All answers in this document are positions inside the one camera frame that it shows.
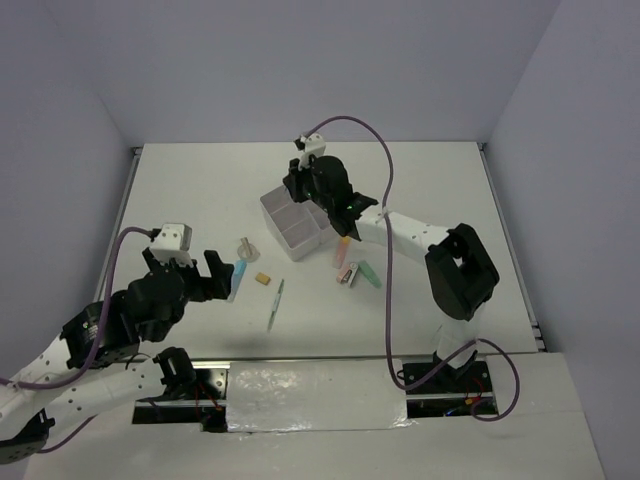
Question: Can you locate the green gel pen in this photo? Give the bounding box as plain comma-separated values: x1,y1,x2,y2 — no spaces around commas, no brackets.
267,279,285,333

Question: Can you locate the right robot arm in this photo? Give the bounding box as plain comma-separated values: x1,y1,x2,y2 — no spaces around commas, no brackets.
283,155,500,391

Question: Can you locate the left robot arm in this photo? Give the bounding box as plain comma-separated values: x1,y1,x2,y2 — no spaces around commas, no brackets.
1,249,234,464

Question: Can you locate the light blue pen case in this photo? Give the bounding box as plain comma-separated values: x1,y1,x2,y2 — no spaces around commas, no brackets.
227,260,247,303

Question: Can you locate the tan eraser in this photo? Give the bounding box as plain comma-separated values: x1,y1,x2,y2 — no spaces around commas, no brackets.
255,272,271,286

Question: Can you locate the left white divided container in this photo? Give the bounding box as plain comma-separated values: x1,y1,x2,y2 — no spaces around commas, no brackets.
259,186,321,261

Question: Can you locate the white divided container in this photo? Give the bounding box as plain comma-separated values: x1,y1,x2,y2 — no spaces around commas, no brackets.
310,208,337,245
259,186,321,261

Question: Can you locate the right white divided container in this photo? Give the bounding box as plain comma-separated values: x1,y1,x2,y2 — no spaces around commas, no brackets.
310,208,337,245

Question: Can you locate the pink orange highlighter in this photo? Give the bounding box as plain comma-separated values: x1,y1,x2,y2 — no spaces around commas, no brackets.
332,237,351,269

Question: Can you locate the pink mini stapler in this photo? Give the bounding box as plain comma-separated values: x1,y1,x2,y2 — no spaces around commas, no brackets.
336,262,359,287

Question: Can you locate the silver foil sheet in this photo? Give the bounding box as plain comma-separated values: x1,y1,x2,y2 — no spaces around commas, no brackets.
226,360,410,433

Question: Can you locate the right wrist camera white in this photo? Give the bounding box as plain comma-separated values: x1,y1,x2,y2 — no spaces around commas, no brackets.
294,133,326,170

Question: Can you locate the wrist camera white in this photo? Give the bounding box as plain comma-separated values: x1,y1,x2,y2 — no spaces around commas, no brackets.
294,133,326,170
149,223,194,267

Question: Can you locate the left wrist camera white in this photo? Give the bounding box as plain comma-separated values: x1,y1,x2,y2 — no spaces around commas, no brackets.
149,223,194,267

